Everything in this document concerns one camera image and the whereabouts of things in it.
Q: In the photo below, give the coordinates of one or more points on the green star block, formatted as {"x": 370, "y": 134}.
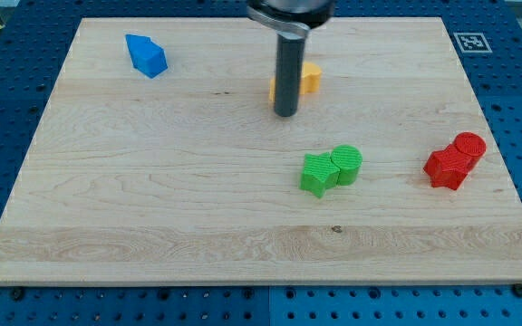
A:
{"x": 319, "y": 173}

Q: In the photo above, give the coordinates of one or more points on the green cylinder block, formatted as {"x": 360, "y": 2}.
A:
{"x": 349, "y": 160}

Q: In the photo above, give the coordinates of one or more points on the yellow block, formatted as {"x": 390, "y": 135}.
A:
{"x": 310, "y": 78}

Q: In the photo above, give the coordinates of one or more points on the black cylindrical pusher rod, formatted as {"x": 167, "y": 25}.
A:
{"x": 290, "y": 52}

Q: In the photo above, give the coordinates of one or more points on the blue pentagon block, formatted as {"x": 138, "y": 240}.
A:
{"x": 146, "y": 56}

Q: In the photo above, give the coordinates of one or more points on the red star block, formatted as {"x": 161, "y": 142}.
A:
{"x": 448, "y": 167}

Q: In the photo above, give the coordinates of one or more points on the red cylinder block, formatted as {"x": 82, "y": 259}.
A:
{"x": 470, "y": 148}

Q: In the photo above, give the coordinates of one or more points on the white fiducial marker tag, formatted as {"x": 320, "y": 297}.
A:
{"x": 472, "y": 42}

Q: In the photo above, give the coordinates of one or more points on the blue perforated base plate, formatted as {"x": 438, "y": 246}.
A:
{"x": 33, "y": 45}

